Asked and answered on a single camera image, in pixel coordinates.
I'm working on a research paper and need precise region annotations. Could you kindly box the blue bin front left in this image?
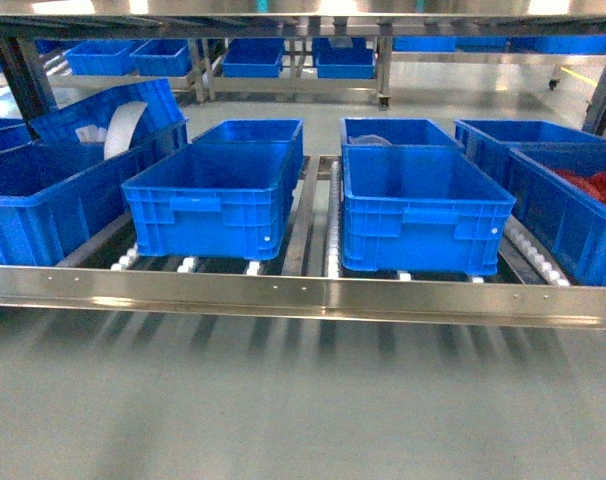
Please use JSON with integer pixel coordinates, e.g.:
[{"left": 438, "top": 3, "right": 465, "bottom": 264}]
[{"left": 122, "top": 142, "right": 302, "bottom": 261}]

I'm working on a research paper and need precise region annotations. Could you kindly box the tilted blue bin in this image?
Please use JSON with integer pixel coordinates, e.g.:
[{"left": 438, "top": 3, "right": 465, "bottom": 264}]
[{"left": 29, "top": 79, "right": 186, "bottom": 144}]

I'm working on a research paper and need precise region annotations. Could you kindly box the blue bin with red parts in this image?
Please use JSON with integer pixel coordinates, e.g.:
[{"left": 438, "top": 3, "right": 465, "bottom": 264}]
[{"left": 507, "top": 143, "right": 606, "bottom": 288}]

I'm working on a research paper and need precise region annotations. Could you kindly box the stainless steel shelf rack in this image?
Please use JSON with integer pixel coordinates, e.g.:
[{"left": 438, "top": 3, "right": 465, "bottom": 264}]
[{"left": 0, "top": 1, "right": 606, "bottom": 330}]

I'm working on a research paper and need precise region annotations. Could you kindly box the blue bin far left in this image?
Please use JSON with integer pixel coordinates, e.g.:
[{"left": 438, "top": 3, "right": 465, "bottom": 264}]
[{"left": 0, "top": 121, "right": 187, "bottom": 266}]

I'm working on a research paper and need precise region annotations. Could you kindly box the blue bin far right rear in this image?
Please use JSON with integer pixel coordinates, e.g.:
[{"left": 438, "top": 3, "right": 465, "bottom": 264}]
[{"left": 454, "top": 119, "right": 606, "bottom": 188}]

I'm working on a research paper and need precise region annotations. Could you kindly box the blue bin front right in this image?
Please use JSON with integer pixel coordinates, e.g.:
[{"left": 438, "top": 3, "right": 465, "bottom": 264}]
[{"left": 341, "top": 146, "right": 515, "bottom": 277}]

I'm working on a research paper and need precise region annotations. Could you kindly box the blue bin rear left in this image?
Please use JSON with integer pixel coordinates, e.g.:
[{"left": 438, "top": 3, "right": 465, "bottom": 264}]
[{"left": 191, "top": 118, "right": 304, "bottom": 189}]

